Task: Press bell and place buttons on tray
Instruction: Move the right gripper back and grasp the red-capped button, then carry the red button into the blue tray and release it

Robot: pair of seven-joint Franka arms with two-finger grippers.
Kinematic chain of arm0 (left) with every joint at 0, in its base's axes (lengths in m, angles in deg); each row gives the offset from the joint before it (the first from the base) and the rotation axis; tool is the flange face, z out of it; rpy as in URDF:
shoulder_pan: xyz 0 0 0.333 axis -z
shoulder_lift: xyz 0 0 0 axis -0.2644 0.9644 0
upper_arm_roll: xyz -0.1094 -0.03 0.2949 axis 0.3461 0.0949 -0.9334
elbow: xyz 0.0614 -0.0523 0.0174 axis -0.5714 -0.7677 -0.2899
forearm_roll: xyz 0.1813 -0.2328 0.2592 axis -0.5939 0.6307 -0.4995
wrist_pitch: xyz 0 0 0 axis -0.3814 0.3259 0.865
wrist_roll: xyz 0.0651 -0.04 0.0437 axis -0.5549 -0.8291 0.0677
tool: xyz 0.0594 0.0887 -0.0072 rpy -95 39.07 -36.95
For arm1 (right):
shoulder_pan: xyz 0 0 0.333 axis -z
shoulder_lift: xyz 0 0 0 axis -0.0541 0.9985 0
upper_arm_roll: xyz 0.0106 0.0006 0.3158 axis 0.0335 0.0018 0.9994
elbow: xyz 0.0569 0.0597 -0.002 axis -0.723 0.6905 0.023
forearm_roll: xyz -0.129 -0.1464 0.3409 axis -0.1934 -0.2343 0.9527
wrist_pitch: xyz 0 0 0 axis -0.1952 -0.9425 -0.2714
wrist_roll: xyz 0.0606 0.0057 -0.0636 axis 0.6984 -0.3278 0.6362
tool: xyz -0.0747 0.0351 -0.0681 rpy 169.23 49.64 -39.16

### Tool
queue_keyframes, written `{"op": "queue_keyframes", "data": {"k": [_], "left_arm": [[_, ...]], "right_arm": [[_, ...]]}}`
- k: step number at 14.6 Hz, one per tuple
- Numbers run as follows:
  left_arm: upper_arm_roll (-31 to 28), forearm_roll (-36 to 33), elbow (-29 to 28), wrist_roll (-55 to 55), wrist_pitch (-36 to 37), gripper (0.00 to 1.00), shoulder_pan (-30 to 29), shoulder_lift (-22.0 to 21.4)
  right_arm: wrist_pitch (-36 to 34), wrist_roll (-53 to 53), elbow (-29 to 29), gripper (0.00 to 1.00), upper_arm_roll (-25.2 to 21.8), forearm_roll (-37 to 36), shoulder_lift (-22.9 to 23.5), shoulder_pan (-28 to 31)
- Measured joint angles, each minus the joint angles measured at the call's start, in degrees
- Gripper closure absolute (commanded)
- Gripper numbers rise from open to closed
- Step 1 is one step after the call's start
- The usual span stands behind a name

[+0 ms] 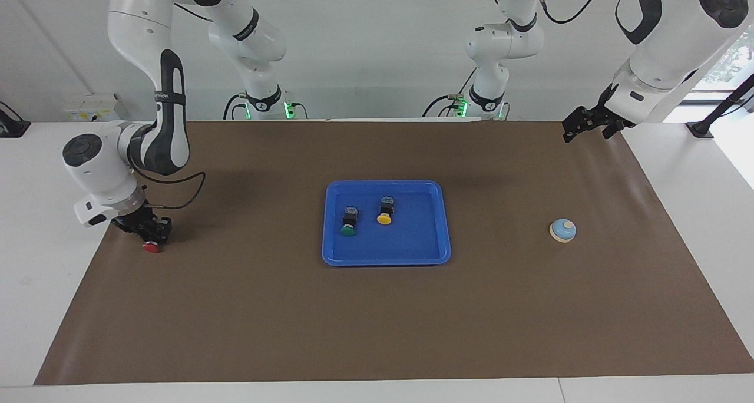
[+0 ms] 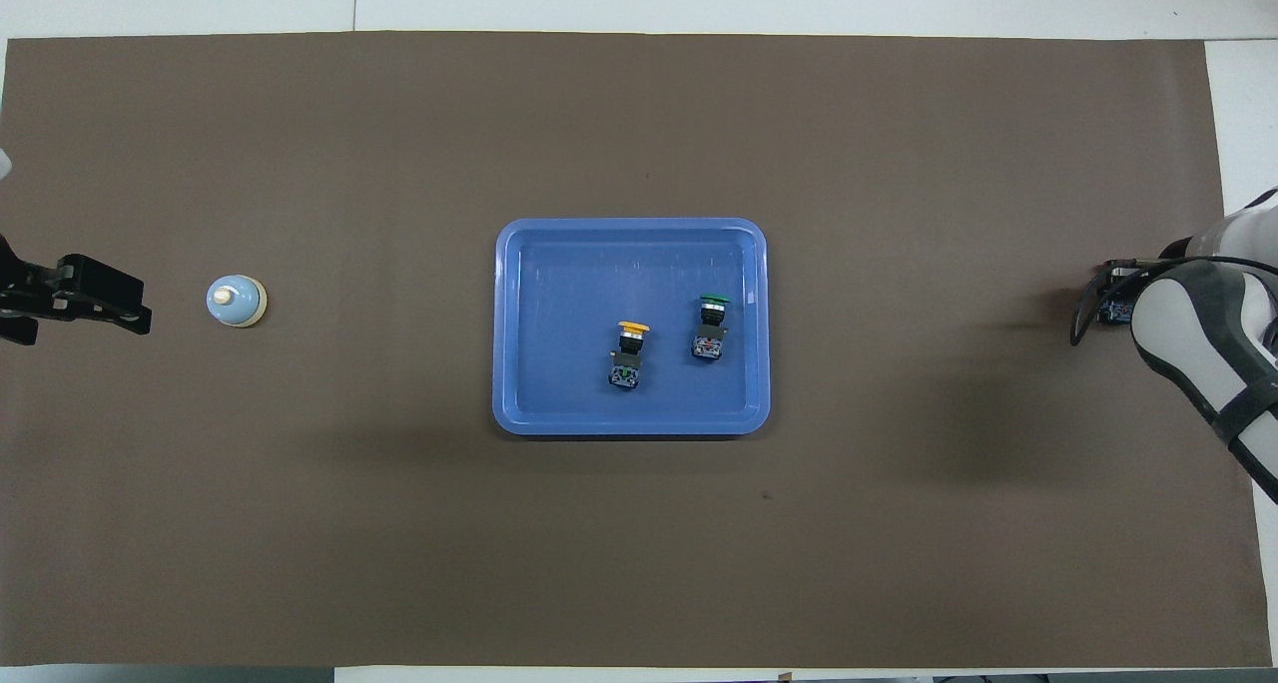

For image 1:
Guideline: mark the green push button switch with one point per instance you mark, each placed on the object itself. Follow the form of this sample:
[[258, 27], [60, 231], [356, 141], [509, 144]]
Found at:
[[347, 231]]

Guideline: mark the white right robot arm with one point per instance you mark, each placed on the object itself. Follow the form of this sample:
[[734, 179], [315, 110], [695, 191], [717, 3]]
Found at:
[[100, 167]]

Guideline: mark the brown table mat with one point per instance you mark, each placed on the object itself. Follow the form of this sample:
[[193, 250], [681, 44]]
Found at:
[[377, 320]]

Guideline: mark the red push button switch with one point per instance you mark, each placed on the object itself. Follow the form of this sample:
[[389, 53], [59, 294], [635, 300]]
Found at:
[[151, 248]]

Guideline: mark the white wall socket box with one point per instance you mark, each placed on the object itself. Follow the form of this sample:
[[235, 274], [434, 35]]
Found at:
[[88, 108]]

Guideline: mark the blue plastic tray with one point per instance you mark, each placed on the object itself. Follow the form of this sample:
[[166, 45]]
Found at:
[[412, 244]]

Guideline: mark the window with greenery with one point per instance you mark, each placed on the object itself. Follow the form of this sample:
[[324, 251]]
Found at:
[[736, 61]]

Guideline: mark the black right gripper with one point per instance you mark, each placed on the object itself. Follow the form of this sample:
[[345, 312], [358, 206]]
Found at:
[[136, 221]]

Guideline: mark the black table clamp mount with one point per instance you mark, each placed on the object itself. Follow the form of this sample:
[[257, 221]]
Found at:
[[12, 127]]

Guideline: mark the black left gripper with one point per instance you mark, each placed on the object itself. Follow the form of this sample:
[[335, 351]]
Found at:
[[604, 115]]

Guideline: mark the yellow push button switch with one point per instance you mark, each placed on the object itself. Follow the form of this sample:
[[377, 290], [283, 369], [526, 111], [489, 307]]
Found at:
[[384, 219]]

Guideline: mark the light blue desk bell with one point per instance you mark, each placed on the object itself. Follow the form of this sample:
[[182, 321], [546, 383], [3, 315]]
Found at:
[[563, 231]]

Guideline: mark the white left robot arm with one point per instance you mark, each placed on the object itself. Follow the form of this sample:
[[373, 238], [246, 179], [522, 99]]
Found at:
[[665, 38]]

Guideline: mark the black angled stand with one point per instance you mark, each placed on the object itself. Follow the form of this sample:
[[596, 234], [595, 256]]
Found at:
[[699, 129]]

